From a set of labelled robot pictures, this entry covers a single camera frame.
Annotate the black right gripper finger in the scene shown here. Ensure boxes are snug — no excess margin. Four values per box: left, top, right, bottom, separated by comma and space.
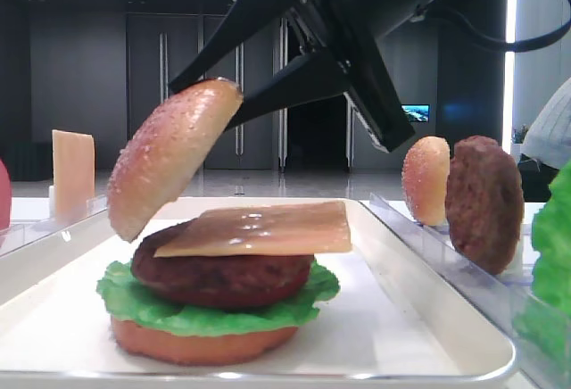
225, 48, 350, 130

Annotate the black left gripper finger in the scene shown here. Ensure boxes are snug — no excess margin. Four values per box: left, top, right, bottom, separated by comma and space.
170, 0, 294, 93

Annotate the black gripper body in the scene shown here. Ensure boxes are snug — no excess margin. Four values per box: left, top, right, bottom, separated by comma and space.
285, 0, 434, 153

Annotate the bun half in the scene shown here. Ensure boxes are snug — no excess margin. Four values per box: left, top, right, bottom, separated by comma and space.
106, 78, 243, 242
401, 136, 450, 226

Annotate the cheese slice on burger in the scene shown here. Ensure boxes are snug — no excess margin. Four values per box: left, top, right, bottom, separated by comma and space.
154, 201, 352, 258

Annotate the standing brown meat patty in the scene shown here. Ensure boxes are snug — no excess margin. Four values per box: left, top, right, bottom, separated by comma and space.
445, 136, 525, 275

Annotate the meat patty on burger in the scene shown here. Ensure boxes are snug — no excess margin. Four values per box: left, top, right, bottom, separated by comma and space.
130, 220, 315, 310

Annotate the standing orange cheese slice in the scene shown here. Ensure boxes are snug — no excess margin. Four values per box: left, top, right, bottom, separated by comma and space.
52, 129, 95, 222

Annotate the lettuce leaf on burger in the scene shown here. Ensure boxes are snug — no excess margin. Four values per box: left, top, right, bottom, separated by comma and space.
96, 261, 340, 337

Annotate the standing red tomato slice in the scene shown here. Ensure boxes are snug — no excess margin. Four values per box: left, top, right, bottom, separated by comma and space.
0, 161, 12, 230

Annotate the standing green lettuce leaf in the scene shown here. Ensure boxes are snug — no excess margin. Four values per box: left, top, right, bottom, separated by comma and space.
515, 165, 570, 368

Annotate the person in striped shirt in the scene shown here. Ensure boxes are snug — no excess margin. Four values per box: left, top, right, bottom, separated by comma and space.
518, 79, 570, 203

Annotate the white metal tray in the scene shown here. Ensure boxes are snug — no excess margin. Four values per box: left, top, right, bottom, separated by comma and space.
1, 200, 517, 388

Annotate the bottom bun on tray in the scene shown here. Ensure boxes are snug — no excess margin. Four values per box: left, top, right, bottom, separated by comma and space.
111, 318, 298, 366

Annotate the small wall screen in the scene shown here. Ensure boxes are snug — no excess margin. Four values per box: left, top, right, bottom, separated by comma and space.
402, 104, 430, 123

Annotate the black cable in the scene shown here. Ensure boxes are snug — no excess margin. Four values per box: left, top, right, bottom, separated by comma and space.
423, 0, 571, 54

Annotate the clear cheese holder rail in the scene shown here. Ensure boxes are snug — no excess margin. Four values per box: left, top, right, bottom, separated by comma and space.
47, 186, 107, 230

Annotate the clear patty holder rail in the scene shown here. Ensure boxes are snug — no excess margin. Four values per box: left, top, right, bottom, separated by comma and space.
497, 244, 539, 287

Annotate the left long clear rail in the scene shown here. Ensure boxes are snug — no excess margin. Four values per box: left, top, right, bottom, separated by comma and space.
1, 195, 107, 259

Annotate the long clear rail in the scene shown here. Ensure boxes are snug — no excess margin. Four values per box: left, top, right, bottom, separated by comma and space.
369, 194, 570, 388
1, 195, 107, 259

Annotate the right long clear rail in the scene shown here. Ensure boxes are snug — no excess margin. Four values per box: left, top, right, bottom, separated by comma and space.
369, 194, 570, 388

